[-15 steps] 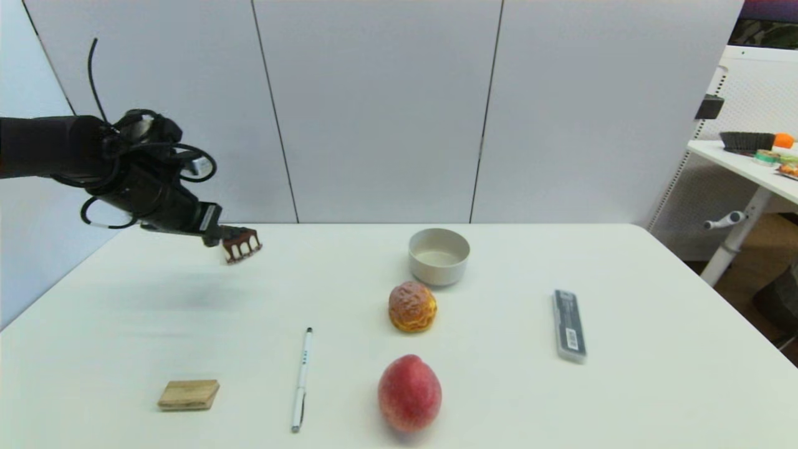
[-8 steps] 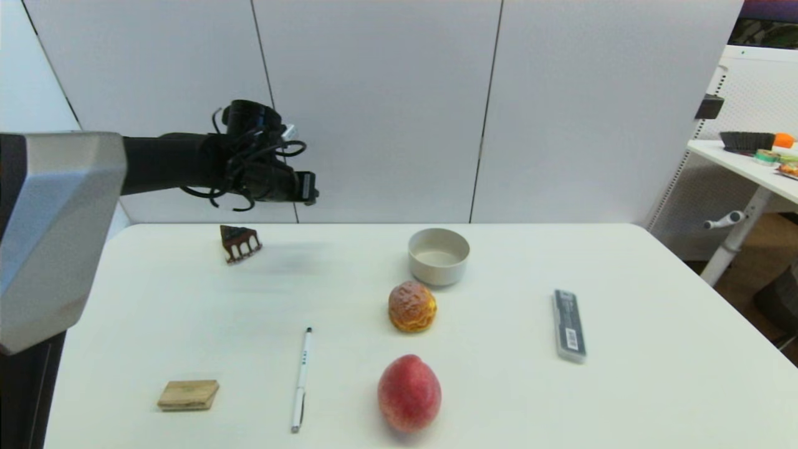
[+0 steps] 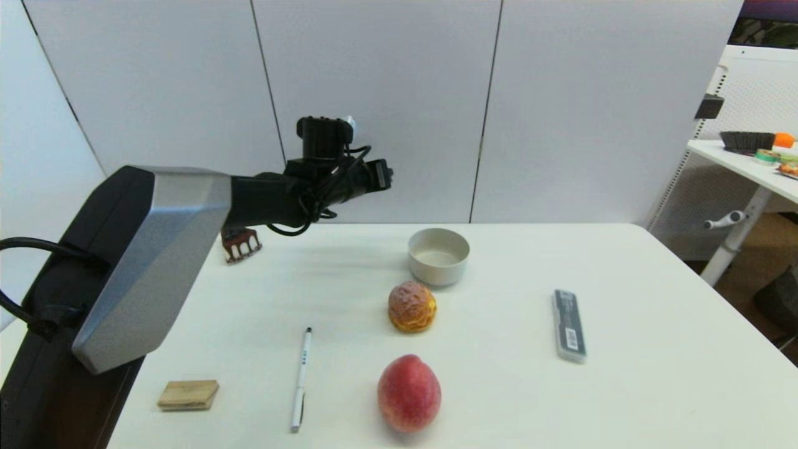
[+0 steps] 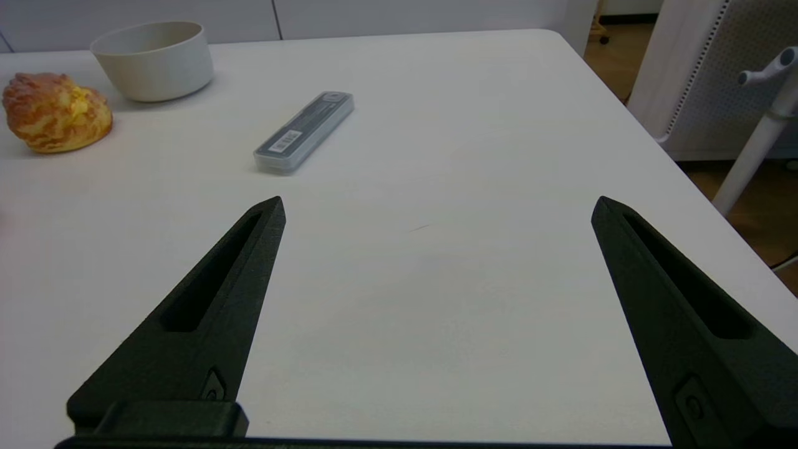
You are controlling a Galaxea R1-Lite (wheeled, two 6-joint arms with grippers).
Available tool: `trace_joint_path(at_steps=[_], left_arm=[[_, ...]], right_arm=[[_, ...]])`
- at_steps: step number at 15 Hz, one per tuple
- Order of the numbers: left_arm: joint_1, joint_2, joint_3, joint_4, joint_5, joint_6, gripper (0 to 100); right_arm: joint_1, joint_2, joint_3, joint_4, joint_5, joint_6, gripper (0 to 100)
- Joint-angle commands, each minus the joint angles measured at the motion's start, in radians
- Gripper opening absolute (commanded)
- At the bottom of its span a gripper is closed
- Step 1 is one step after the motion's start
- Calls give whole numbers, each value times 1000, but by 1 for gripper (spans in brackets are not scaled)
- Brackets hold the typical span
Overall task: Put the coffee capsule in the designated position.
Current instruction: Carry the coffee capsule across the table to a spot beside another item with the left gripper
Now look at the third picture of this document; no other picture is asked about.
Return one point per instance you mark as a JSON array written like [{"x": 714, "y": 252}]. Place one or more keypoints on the beige round bowl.
[{"x": 438, "y": 262}]

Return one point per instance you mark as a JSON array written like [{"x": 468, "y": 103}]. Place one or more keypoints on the red peach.
[{"x": 409, "y": 393}]

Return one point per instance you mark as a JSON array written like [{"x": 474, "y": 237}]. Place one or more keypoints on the black ribbed basket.
[{"x": 746, "y": 141}]

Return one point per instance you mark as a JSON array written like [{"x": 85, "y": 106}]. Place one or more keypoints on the cream puff pastry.
[{"x": 412, "y": 306}]

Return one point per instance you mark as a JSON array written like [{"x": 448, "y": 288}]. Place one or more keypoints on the white pen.
[{"x": 302, "y": 374}]

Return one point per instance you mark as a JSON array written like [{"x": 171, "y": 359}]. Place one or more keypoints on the black box on panel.
[{"x": 709, "y": 106}]

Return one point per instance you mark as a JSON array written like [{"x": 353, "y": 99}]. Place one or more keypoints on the dark monitor screen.
[{"x": 768, "y": 25}]

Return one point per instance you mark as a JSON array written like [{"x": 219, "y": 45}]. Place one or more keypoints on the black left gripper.
[{"x": 355, "y": 181}]

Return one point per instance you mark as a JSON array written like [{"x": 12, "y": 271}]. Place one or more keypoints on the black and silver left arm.
[{"x": 156, "y": 249}]

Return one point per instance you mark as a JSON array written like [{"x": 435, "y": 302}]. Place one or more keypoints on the white side desk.
[{"x": 742, "y": 167}]

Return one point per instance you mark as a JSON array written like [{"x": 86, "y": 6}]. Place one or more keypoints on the orange fruit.
[{"x": 783, "y": 140}]

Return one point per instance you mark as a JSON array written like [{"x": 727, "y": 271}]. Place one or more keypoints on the green tape roll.
[{"x": 765, "y": 156}]

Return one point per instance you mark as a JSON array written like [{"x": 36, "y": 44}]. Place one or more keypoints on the small wooden block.
[{"x": 188, "y": 395}]

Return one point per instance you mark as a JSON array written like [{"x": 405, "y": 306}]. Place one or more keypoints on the white pegboard panel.
[{"x": 757, "y": 90}]

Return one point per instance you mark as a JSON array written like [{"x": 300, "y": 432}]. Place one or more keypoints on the colourful snack packet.
[{"x": 788, "y": 169}]

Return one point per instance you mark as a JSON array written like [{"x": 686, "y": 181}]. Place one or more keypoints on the brown cardboard box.
[{"x": 770, "y": 242}]

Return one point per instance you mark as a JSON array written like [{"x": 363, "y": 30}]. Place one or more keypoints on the chocolate cake slice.
[{"x": 242, "y": 243}]

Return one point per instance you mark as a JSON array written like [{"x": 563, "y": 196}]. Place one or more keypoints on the black flat pencil lead case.
[{"x": 568, "y": 325}]

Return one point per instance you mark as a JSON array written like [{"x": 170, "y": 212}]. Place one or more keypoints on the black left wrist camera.
[{"x": 323, "y": 136}]

